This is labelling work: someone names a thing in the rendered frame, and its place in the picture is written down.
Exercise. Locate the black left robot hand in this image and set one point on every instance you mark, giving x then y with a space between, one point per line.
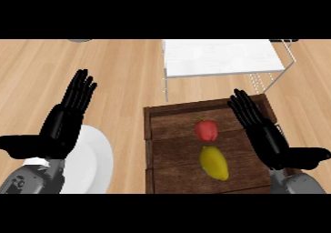
62 127

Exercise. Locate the red bell pepper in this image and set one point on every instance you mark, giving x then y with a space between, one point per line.
208 129

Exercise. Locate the white plate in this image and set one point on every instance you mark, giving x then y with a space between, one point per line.
90 160

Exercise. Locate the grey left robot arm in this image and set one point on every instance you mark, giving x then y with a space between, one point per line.
37 177

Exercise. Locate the yellow mango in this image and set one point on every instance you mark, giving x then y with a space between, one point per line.
215 163

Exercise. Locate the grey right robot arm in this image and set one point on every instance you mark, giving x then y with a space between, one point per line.
295 182

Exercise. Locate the grey round object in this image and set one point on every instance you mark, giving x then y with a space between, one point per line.
79 40

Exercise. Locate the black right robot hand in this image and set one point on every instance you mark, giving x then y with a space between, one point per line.
271 142

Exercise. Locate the dark wooden tray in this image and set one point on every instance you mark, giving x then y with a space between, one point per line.
205 157

